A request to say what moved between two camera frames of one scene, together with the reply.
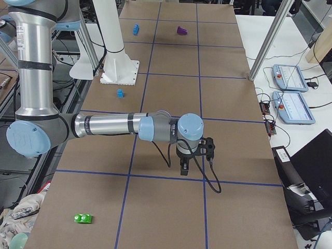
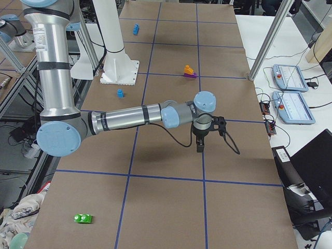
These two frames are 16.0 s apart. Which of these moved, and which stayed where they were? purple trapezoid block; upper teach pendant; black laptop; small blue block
Moved: purple trapezoid block
Stayed: black laptop; small blue block; upper teach pendant
